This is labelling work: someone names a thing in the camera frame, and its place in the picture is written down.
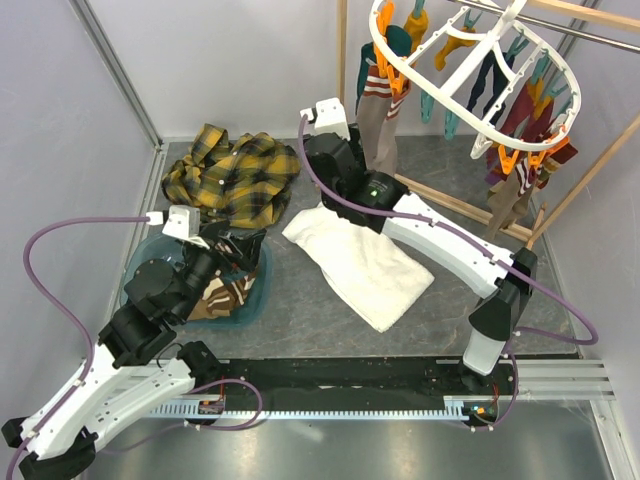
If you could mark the brown striped sock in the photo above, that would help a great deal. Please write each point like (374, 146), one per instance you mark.
(218, 300)
(238, 287)

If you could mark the grey sock maroon cuff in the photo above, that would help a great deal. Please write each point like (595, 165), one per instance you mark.
(511, 201)

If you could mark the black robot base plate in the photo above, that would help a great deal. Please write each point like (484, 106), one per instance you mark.
(429, 375)

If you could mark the yellow plaid shirt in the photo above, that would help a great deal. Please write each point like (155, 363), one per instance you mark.
(247, 182)

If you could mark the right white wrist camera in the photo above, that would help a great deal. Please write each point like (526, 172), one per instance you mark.
(328, 116)

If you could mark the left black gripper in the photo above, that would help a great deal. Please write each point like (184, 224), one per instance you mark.
(247, 244)

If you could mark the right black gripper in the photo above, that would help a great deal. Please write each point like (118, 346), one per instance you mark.
(356, 145)

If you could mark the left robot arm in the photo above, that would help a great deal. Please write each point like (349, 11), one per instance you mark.
(63, 437)

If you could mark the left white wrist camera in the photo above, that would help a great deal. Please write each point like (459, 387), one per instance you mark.
(179, 222)

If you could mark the white towel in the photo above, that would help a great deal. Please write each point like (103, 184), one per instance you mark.
(372, 275)

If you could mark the dark teal sock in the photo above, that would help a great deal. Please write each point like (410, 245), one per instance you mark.
(398, 40)

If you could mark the grey cable duct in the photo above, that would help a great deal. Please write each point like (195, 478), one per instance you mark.
(195, 410)

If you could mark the teal plastic basin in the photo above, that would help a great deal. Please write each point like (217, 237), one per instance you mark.
(159, 246)

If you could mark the mustard yellow sock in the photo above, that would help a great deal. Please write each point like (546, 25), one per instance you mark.
(416, 25)

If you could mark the maroon patterned sock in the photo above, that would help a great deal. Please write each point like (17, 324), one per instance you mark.
(532, 111)

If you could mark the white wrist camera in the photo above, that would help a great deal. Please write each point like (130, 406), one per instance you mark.
(328, 116)
(179, 222)

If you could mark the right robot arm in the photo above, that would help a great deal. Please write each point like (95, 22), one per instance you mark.
(381, 204)

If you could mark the wooden clothes rack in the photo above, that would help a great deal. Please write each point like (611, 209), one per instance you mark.
(583, 12)

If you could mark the grey sock red stripes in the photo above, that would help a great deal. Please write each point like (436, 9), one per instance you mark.
(377, 117)

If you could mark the aluminium corner post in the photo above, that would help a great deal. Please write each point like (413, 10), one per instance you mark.
(97, 34)

